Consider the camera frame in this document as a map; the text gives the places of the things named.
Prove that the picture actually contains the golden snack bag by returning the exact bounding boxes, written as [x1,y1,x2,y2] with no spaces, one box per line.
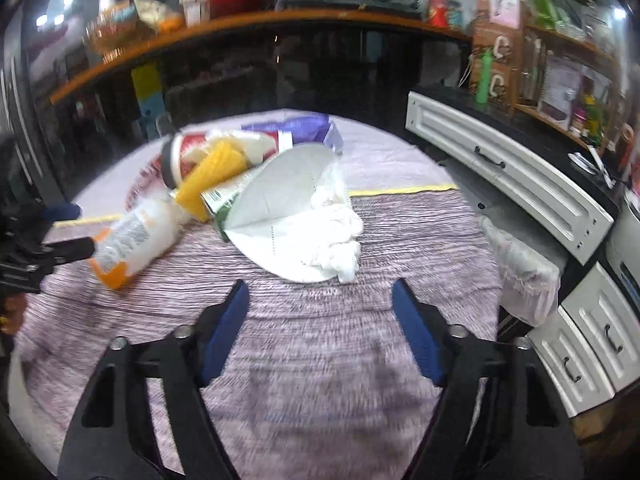
[126,0,185,37]

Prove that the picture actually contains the small white cabinet drawers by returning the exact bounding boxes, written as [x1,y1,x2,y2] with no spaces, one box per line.
[529,261,640,417]

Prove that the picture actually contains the green and white can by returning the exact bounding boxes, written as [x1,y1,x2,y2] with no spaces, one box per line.
[199,169,263,233]

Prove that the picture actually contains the white plastic drink cup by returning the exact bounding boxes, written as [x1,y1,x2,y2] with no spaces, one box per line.
[179,0,215,27]

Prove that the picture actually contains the person's left hand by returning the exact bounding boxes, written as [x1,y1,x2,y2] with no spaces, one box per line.
[0,292,27,336]

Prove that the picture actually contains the wooden goods rack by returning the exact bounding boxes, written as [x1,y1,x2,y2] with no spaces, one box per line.
[515,7,640,163]

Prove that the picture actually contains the red can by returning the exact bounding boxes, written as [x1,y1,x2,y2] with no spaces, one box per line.
[426,0,452,29]

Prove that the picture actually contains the large white cabinet drawer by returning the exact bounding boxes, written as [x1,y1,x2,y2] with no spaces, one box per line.
[404,89,617,267]

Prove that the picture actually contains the crumpled white tissue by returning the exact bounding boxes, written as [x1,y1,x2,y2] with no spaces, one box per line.
[309,157,365,284]

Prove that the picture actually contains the red and white cup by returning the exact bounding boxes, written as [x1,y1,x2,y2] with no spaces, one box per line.
[159,129,282,188]

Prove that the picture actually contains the purple tissue packet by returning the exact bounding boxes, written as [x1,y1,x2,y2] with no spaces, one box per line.
[240,112,346,157]

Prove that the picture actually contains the white bottle with orange cap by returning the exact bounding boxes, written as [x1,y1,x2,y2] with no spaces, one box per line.
[89,194,182,291]

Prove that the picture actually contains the brown cardboard hook display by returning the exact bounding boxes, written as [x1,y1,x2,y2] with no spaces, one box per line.
[469,0,525,117]

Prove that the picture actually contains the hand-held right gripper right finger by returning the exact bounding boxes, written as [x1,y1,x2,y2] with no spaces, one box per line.
[391,277,586,480]

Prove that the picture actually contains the golden wire basket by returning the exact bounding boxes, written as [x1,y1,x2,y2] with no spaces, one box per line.
[84,4,153,65]

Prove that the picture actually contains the blue box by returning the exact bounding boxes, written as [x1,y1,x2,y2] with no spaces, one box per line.
[136,94,170,140]

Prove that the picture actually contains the yellow box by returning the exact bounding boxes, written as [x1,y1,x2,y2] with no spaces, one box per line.
[130,61,164,99]

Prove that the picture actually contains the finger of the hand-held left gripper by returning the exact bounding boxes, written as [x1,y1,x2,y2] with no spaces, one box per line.
[31,236,96,273]
[31,201,82,226]

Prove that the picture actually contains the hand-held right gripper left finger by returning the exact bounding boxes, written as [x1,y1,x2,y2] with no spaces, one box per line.
[57,280,251,480]

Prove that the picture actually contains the long wooden counter shelf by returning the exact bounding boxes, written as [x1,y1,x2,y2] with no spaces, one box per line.
[49,10,475,107]

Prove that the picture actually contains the green bottle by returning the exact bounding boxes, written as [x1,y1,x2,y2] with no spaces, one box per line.
[474,49,495,112]

